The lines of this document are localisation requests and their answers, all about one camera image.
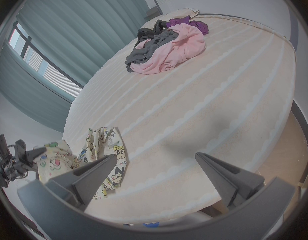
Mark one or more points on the pile of clothes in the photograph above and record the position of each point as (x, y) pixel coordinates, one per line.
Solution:
(179, 46)

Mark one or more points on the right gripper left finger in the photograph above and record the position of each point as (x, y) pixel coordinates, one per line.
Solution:
(91, 179)

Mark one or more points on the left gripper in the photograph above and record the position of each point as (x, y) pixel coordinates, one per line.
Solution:
(18, 156)

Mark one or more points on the window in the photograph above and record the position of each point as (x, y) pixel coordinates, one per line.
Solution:
(51, 71)

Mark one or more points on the pink pillow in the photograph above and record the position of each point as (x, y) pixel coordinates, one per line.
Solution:
(184, 12)

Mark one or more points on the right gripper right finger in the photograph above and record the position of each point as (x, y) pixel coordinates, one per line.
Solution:
(224, 181)

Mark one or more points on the grey bedside table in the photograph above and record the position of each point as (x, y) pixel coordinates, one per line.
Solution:
(152, 12)

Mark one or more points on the blue-green curtain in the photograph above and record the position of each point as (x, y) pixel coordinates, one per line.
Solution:
(81, 29)
(31, 91)

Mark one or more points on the white printed pyjama top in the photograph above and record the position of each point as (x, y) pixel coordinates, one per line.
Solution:
(59, 164)

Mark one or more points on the bed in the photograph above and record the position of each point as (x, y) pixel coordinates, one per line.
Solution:
(206, 109)

